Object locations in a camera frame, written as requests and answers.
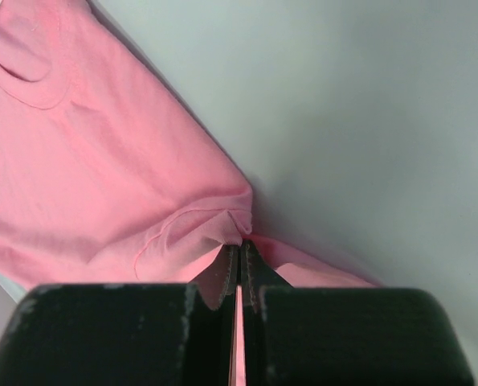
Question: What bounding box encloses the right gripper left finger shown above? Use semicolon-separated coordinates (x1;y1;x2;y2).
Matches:
0;246;239;385

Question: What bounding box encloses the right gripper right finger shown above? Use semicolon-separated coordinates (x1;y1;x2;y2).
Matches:
239;240;475;385

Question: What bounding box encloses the pink t shirt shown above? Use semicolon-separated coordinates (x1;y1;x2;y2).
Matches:
0;0;384;386

